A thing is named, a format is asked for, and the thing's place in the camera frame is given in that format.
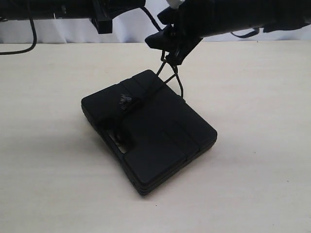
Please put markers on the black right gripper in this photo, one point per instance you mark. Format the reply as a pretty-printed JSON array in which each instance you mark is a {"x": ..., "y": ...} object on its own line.
[{"x": 190, "y": 21}]

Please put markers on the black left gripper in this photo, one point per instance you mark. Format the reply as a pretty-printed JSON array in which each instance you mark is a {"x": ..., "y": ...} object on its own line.
[{"x": 106, "y": 10}]

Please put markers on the black plastic carry case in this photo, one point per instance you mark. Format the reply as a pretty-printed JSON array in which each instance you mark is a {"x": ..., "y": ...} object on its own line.
[{"x": 151, "y": 130}]

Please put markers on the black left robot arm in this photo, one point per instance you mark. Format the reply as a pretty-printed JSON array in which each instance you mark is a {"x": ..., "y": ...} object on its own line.
[{"x": 46, "y": 9}]

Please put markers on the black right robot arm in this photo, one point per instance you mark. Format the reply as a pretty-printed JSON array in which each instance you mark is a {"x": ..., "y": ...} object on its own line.
[{"x": 228, "y": 16}]

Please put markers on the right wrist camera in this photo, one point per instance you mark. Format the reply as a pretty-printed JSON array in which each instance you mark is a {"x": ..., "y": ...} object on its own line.
[{"x": 174, "y": 4}]

